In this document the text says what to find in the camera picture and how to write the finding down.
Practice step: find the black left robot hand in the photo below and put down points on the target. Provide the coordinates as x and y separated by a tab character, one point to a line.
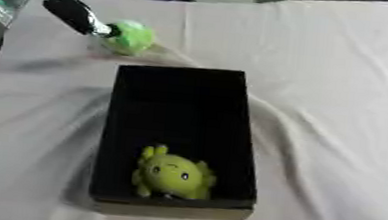
71	11

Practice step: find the green ball toy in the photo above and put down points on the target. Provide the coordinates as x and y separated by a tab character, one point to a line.
129	37

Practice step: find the cardboard box with black inside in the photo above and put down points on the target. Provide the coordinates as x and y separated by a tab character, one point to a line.
179	120

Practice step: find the yellow-green round plush toy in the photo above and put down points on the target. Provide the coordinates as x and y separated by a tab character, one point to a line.
171	174

